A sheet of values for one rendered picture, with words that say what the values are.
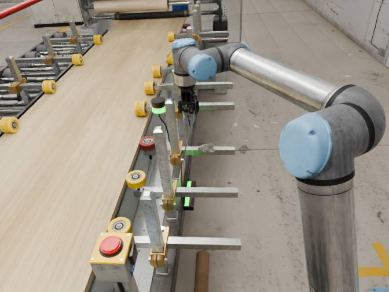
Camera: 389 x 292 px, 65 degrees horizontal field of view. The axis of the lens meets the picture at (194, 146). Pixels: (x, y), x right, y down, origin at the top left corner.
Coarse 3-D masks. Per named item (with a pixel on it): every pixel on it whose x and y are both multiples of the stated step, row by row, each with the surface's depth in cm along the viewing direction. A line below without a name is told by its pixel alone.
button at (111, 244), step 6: (102, 240) 60; (108, 240) 59; (114, 240) 59; (120, 240) 60; (102, 246) 58; (108, 246) 58; (114, 246) 58; (120, 246) 59; (102, 252) 58; (108, 252) 58; (114, 252) 58
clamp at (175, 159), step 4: (180, 144) 145; (180, 148) 143; (180, 152) 140; (172, 156) 139; (176, 156) 138; (180, 156) 140; (172, 160) 139; (176, 160) 138; (172, 164) 140; (176, 164) 140
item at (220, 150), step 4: (168, 148) 145; (184, 148) 144; (188, 148) 144; (192, 148) 144; (196, 148) 144; (216, 148) 143; (220, 148) 143; (224, 148) 142; (228, 148) 142; (232, 148) 142; (144, 152) 146; (148, 152) 146; (152, 152) 145; (168, 152) 145; (188, 152) 144; (192, 152) 144; (196, 152) 144; (200, 152) 144; (204, 152) 143; (208, 152) 143; (212, 152) 143; (216, 152) 143; (220, 152) 143; (224, 152) 143; (228, 152) 142; (232, 152) 142
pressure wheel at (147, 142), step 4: (148, 136) 146; (140, 140) 144; (144, 140) 144; (148, 140) 143; (152, 140) 143; (140, 144) 142; (144, 144) 141; (148, 144) 141; (152, 144) 141; (144, 148) 142; (148, 148) 141; (152, 148) 142
